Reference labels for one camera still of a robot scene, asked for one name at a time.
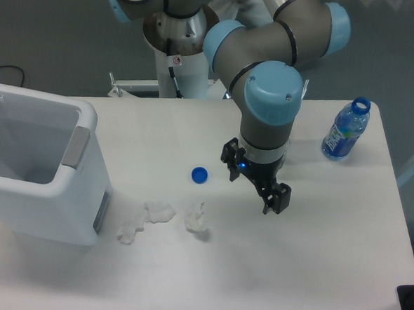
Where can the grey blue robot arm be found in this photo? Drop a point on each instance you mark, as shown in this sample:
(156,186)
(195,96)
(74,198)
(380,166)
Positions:
(258,68)

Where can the crumpled white tissue left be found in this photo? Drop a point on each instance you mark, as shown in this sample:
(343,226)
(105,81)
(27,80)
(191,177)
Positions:
(149,212)

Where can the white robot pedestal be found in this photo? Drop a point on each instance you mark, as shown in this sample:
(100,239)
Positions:
(181,66)

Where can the blue bottle cap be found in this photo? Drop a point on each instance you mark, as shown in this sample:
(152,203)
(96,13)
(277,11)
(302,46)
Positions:
(199,175)

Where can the white trash can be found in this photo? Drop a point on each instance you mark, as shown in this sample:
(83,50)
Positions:
(54,182)

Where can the crumpled white tissue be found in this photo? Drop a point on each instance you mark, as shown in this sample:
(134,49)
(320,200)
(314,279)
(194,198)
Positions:
(194,218)
(149,212)

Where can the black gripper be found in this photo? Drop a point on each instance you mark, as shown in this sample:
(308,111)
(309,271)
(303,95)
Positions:
(260,166)

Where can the crumpled white tissue right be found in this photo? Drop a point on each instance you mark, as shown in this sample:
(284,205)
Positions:
(194,218)

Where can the blue plastic bottle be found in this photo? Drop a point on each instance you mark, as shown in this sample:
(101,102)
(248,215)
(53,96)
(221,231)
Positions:
(348,126)

